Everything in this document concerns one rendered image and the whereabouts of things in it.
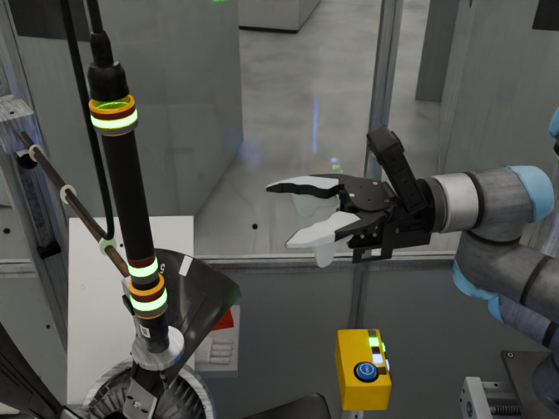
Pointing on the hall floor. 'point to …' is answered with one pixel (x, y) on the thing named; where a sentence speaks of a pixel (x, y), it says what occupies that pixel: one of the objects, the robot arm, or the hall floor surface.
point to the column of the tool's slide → (52, 293)
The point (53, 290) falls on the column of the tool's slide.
